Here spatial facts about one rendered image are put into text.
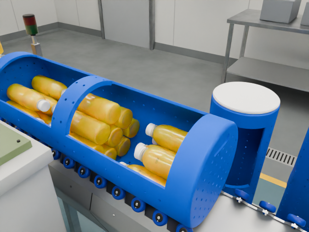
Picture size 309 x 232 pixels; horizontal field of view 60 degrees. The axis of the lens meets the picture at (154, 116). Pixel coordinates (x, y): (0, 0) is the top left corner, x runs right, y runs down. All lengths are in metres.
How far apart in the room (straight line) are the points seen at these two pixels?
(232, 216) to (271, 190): 1.48
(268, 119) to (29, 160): 0.87
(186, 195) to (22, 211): 0.42
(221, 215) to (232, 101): 0.50
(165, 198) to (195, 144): 0.14
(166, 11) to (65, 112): 3.98
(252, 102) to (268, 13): 2.17
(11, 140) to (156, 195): 0.38
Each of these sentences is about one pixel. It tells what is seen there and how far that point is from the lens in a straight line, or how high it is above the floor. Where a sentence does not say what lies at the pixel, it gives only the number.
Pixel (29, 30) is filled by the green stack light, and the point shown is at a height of 1.18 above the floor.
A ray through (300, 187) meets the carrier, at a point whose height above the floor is 0.65.
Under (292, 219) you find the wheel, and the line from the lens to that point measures 0.83.
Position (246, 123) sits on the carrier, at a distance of 1.12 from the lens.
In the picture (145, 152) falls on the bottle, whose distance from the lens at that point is 0.70.
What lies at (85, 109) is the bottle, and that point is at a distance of 0.86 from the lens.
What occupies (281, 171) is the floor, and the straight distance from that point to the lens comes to 2.50.
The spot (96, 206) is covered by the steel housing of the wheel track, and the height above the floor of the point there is 0.87.
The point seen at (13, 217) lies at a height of 1.02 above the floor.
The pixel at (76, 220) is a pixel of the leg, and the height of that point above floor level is 0.18.
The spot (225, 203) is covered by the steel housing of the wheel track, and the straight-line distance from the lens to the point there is 0.87.
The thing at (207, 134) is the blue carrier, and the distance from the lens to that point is 0.60.
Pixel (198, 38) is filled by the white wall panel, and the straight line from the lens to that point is 4.46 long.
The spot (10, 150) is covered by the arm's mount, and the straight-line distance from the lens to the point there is 0.72.
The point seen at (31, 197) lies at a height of 1.04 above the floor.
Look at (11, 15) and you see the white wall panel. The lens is 6.10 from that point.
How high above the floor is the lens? 1.58
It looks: 32 degrees down
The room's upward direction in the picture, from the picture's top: straight up
